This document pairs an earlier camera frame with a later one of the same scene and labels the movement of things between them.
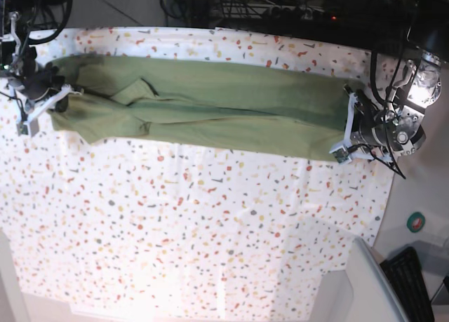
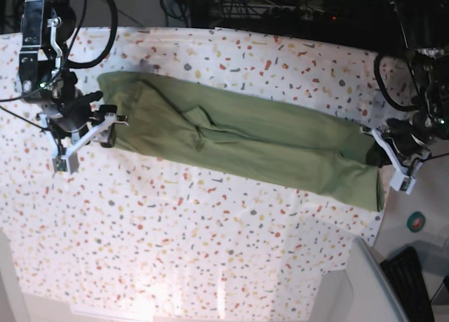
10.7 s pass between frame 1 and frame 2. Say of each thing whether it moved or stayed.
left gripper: moved
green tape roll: stayed
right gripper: moved
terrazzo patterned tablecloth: stayed
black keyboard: stayed
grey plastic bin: stayed
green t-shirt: moved
